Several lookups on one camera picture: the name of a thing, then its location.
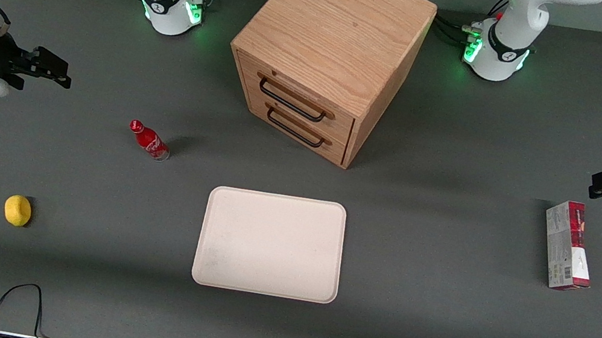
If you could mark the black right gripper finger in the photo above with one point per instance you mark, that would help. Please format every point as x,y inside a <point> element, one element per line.
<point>50,78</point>
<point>47,59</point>

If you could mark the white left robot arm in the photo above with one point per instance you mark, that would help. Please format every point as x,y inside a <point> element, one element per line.
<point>503,56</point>

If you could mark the wooden drawer cabinet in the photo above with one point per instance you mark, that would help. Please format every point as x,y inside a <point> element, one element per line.
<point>348,30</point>

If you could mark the red white carton box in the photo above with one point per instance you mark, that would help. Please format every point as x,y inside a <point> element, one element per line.
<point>568,247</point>

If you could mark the red cola bottle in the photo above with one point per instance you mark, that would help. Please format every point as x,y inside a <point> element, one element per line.
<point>149,141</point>

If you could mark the yellow lemon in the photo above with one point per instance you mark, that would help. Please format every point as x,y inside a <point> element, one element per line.
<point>17,210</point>

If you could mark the beige plastic tray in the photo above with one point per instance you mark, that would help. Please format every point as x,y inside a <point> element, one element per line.
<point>270,243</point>

